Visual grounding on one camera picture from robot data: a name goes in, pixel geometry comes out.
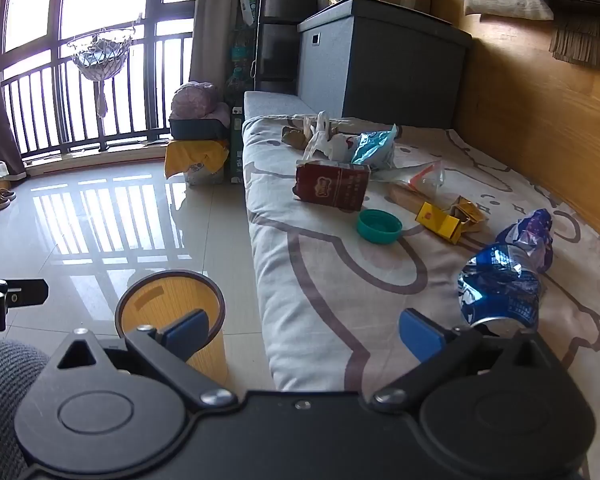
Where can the tan cardboard piece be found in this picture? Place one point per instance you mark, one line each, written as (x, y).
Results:
(405, 197)

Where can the yellow cloth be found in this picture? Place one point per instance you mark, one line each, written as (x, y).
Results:
(195, 155)

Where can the white plastic bag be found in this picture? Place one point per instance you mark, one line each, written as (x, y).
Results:
(325, 142)

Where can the printed bed blanket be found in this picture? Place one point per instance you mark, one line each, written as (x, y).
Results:
(325, 280)

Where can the black drawer tower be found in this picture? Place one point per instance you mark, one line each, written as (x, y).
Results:
(280, 20)

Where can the clear plastic bag red print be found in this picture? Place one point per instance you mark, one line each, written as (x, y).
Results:
(425, 176)

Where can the crushed blue can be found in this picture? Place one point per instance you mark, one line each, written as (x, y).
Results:
(500, 290)

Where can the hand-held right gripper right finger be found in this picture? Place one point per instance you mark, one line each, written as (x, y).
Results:
(420, 334)

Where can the small yellow box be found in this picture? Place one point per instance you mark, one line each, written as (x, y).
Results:
(437, 222)

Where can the light blue snack bag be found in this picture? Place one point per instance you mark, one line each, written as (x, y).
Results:
(372, 147)

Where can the green box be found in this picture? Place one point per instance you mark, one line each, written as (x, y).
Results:
(237, 145)

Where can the teal plastic lid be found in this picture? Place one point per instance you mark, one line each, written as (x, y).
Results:
(378, 227)

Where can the white and green carton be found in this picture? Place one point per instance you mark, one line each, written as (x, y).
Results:
(249, 2)

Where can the gold foil wrapper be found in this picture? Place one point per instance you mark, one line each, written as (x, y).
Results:
(470, 212)

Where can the person's grey clothing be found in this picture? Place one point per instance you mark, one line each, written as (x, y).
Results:
(2, 400)

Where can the crumpled brown paper bag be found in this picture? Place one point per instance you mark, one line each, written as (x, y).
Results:
(294, 137)

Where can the grey storage box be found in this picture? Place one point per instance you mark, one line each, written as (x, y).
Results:
(380, 60)

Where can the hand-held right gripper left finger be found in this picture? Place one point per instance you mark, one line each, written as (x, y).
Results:
(187, 329)

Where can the purple snack bag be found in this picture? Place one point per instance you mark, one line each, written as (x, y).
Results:
(530, 237)

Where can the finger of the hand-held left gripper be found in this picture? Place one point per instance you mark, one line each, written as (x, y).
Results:
(27, 292)

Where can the red cigarette carton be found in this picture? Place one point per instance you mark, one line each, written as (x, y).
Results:
(332, 185)

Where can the hanging basket planter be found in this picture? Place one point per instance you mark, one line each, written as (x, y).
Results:
(102, 60)

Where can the pair of slippers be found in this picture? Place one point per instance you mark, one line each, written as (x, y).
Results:
(0, 201)

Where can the black window railing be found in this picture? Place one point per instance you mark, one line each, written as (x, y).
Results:
(80, 105)

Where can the grey-brown curtain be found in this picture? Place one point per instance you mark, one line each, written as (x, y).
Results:
(215, 10)

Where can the yellow wastebasket with brown rim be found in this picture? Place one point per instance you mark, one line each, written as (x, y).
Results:
(205, 355)

